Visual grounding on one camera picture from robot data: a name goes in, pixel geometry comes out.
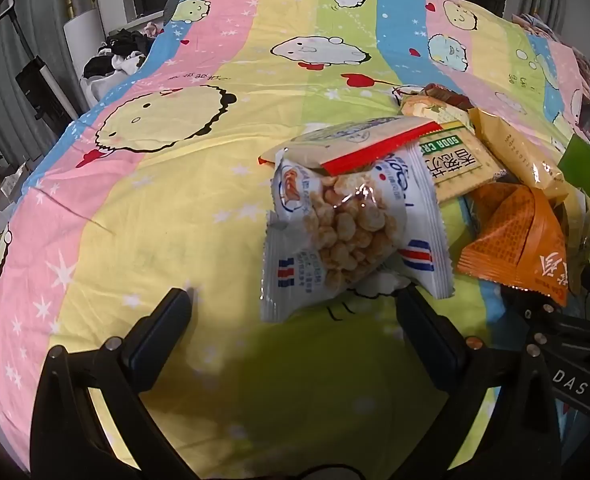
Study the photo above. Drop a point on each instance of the striped cartoon printed blanket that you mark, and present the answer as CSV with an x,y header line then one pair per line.
x,y
175,210

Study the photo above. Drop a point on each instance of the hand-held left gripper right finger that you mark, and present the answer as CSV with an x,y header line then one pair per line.
x,y
425,332

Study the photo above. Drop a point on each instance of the yellow snack packet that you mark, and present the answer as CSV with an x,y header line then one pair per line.
x,y
515,150

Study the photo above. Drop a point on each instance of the yellow cracker packet green label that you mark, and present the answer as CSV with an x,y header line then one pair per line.
x,y
455,165

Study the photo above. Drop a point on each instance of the white round board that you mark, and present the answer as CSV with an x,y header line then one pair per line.
x,y
82,40

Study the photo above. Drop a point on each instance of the orange snack packet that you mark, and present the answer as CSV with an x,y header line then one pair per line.
x,y
515,240

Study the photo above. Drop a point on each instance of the brown snack packet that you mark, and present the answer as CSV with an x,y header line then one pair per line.
x,y
450,95

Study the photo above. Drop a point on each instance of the beige red-edged snack packet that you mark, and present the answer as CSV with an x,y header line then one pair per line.
x,y
345,142

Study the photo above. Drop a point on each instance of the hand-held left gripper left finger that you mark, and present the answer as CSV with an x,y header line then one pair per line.
x,y
167,330

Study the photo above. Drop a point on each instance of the white puffed snack packet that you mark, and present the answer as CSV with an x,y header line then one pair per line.
x,y
345,225

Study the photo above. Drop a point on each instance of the small orange-print snack packet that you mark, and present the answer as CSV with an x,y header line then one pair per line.
x,y
420,107

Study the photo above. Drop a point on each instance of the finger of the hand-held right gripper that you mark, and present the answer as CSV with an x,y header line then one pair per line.
x,y
575,360

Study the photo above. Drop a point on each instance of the pink printed cloth pile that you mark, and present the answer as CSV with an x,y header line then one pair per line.
x,y
570,50

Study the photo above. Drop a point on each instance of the black floor stand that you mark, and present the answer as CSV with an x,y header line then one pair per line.
x,y
40,90

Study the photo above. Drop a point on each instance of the pile of dark clothes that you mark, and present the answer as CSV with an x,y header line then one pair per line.
x,y
120,55

